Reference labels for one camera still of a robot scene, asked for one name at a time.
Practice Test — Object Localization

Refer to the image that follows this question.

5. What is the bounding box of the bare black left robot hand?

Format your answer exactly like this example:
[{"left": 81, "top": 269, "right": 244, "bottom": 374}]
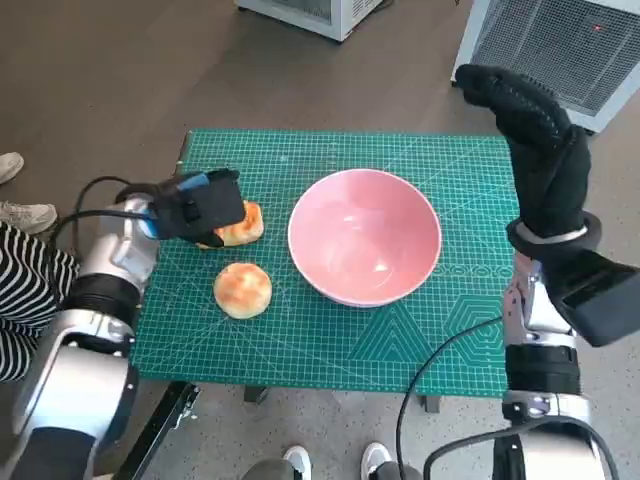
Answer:
[{"left": 118, "top": 168, "right": 241, "bottom": 250}]

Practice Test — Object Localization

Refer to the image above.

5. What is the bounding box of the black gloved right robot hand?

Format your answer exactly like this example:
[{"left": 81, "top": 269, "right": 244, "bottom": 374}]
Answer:
[{"left": 453, "top": 63, "right": 593, "bottom": 240}]

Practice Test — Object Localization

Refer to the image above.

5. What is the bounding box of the oblong grilled toy bread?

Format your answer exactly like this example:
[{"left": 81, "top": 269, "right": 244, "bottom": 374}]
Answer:
[{"left": 195, "top": 199, "right": 265, "bottom": 250}]

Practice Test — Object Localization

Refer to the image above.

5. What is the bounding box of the round toy bread bun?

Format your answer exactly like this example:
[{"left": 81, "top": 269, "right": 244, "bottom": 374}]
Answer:
[{"left": 213, "top": 260, "right": 274, "bottom": 320}]

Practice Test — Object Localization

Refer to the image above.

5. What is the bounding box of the pink bowl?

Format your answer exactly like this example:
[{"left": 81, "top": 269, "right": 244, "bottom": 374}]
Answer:
[{"left": 287, "top": 168, "right": 444, "bottom": 309}]

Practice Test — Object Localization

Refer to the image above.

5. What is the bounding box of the white cabinet with mesh front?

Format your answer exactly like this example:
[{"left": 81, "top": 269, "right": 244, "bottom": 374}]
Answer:
[{"left": 451, "top": 0, "right": 640, "bottom": 134}]

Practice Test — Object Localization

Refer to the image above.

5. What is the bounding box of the person's white shoe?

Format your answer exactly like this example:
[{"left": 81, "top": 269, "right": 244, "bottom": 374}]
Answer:
[
  {"left": 0, "top": 200, "right": 58, "bottom": 235},
  {"left": 0, "top": 152, "right": 25, "bottom": 185}
]

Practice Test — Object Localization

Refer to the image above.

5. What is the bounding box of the green cutting mat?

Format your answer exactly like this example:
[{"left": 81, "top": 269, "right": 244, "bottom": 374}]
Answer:
[{"left": 130, "top": 128, "right": 522, "bottom": 400}]

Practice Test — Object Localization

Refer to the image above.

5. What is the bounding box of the white cabinet with glass front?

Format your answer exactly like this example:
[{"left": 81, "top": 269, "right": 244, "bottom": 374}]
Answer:
[{"left": 234, "top": 0, "right": 384, "bottom": 43}]

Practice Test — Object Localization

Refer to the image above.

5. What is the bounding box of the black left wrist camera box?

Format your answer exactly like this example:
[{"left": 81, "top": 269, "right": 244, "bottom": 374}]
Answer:
[{"left": 155, "top": 173, "right": 247, "bottom": 247}]

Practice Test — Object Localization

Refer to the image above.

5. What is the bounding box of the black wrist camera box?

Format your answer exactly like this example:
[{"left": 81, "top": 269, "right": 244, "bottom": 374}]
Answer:
[
  {"left": 544, "top": 249, "right": 640, "bottom": 349},
  {"left": 155, "top": 173, "right": 247, "bottom": 247}
]

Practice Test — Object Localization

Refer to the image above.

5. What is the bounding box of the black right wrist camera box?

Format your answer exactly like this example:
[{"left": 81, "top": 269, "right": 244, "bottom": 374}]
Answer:
[{"left": 544, "top": 249, "right": 640, "bottom": 349}]

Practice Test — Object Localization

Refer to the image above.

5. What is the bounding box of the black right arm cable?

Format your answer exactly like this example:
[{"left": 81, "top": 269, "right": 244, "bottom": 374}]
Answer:
[
  {"left": 423, "top": 422, "right": 551, "bottom": 480},
  {"left": 394, "top": 315, "right": 505, "bottom": 471}
]

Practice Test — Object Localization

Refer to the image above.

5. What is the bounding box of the black metal frame bar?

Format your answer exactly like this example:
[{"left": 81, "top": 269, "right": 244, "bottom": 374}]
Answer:
[{"left": 112, "top": 380, "right": 201, "bottom": 480}]

